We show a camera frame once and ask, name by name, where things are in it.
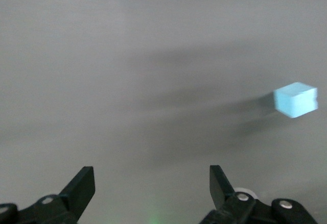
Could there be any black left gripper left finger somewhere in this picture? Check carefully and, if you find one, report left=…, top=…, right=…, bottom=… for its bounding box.
left=0, top=166, right=96, bottom=224

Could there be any grey table cover cloth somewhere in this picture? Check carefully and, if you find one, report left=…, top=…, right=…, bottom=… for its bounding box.
left=0, top=0, right=327, bottom=224

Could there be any light blue foam block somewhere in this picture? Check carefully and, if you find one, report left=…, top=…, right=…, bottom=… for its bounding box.
left=273, top=82, right=319, bottom=119

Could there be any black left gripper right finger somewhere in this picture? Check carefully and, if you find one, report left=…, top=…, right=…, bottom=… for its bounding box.
left=199, top=165, right=319, bottom=224

